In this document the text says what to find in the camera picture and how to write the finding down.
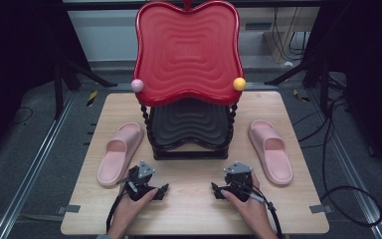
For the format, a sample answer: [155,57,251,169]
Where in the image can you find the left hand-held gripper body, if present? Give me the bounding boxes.
[124,160,157,202]

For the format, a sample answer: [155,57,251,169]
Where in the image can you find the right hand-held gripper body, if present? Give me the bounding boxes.
[223,161,255,203]

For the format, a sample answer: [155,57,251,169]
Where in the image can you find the pink slipper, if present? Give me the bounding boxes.
[96,121,145,187]
[248,119,294,186]

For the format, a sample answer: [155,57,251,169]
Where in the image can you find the red and black two-tier rack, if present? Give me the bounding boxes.
[130,0,248,161]

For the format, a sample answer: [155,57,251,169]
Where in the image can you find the person's right hand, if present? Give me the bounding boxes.
[221,172,277,235]

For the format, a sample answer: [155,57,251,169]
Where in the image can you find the person's left hand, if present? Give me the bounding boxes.
[107,168,160,237]

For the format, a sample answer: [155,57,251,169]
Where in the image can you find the grey tape piece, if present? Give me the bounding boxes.
[308,204,333,214]
[58,204,82,214]

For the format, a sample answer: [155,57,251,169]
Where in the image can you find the yellow and black tape strip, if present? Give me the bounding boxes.
[292,89,311,104]
[86,90,98,108]

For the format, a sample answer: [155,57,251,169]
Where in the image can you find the pink ball knob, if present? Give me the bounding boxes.
[130,79,145,94]

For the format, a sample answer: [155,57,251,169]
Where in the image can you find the yellow ball knob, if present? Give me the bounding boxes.
[232,77,248,92]

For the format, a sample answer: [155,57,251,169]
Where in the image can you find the black metal stand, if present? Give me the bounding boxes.
[53,56,118,120]
[265,56,349,116]

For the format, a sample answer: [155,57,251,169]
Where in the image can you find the light wooden cabinet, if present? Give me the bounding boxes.
[263,6,321,65]

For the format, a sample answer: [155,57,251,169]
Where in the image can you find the grey vent grille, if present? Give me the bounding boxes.
[244,22,274,32]

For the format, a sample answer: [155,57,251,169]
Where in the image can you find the black curtain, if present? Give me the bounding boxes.
[0,0,91,160]
[304,0,382,182]

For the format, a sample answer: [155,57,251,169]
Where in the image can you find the left hand-held gripper black cable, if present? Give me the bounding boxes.
[105,177,137,233]

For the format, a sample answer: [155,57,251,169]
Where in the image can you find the long black looped floor cable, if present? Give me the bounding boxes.
[319,94,382,229]

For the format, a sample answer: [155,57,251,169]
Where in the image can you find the aluminium floor rail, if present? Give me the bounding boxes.
[0,90,78,239]
[306,89,382,239]

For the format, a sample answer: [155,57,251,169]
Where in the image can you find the thin black floor cable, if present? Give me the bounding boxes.
[9,106,35,127]

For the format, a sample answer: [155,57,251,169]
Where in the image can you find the black hanging cables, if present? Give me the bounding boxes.
[272,6,310,63]

